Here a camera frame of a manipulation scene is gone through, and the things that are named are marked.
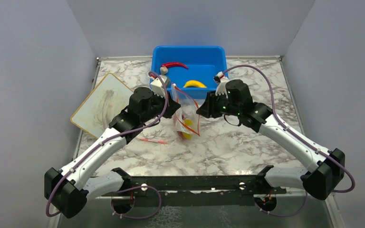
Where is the garlic bulb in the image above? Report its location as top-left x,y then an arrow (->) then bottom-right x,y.
160,66 -> 168,75

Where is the white board with wooden frame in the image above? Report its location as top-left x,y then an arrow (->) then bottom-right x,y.
70,73 -> 133,139

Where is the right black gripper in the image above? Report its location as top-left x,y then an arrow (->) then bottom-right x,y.
196,90 -> 241,119

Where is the blue plastic bin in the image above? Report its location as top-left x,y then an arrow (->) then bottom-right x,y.
151,46 -> 227,99

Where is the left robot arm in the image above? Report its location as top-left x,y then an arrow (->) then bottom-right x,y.
44,87 -> 181,218

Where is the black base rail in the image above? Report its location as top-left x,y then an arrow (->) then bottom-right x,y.
107,175 -> 286,207

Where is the clear zip bag orange zipper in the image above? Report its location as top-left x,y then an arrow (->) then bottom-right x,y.
171,83 -> 200,141

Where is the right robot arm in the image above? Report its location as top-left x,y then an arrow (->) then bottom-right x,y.
196,79 -> 345,200

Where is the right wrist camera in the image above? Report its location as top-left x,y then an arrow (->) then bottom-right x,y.
213,72 -> 229,95

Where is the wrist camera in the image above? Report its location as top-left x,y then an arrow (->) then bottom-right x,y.
150,75 -> 170,98
213,72 -> 229,95

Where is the red chili pepper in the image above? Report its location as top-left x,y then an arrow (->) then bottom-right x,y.
161,62 -> 189,69

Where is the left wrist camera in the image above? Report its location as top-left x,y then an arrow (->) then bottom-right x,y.
150,75 -> 170,98

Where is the red pen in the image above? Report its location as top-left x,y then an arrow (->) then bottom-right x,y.
139,138 -> 167,144

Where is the yellow green starfruit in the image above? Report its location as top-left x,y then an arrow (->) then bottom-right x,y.
181,119 -> 193,140

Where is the yellow banana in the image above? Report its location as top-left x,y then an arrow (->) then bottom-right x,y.
183,80 -> 207,88

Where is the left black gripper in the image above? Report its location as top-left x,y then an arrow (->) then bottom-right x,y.
141,89 -> 182,124

